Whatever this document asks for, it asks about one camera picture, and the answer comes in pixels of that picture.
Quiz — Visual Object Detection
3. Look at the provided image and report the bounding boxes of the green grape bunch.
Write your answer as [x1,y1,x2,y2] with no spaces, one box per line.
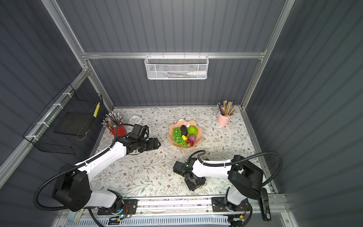
[172,127,187,147]

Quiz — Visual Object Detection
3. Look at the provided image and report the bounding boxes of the dark avocado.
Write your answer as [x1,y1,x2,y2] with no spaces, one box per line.
[180,125,188,136]

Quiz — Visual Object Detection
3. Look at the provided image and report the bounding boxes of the purple fig fruit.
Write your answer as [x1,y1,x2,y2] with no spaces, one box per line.
[189,135,196,142]

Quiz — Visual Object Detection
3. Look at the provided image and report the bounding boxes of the green custard apple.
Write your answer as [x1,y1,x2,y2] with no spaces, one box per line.
[187,125,199,135]

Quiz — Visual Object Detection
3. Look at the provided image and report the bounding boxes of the pink faceted fruit bowl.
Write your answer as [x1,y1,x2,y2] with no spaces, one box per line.
[167,120,203,148]

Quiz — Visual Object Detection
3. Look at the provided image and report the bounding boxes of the red cherry cluster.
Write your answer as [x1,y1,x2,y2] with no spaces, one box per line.
[186,139,194,147]

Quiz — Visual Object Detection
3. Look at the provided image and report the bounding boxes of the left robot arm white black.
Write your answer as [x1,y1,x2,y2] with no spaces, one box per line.
[52,124,161,214]

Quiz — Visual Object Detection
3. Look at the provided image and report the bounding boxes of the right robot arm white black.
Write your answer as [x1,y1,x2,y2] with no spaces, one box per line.
[173,155,264,211]

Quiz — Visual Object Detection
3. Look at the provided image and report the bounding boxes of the red pencil cup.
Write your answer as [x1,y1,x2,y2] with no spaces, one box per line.
[109,126,127,137]

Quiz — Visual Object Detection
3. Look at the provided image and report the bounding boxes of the white alarm clock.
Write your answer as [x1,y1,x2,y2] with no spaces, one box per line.
[128,115,143,124]

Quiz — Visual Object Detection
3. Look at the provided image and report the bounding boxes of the pencils in red cup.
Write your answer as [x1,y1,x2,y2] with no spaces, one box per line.
[102,112,123,130]

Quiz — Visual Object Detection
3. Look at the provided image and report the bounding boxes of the pink pencil cup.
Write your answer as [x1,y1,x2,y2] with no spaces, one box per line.
[217,113,231,127]

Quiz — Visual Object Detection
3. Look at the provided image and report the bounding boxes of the pencils in pink cup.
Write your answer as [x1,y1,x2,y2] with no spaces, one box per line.
[217,100,237,116]

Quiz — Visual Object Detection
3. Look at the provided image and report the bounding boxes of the light blue brush tool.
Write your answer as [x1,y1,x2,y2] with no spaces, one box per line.
[67,209,84,223]

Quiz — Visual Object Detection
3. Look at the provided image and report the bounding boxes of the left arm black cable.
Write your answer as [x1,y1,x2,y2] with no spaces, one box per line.
[33,123,149,211]

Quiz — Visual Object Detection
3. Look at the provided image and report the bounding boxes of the white wire mesh basket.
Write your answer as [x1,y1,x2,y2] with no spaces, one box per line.
[144,55,209,80]

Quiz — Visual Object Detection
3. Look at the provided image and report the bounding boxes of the black wire wall basket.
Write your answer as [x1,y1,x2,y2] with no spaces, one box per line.
[23,86,107,155]

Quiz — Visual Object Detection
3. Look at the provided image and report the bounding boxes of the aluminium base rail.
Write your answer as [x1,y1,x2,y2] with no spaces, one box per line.
[56,194,287,219]

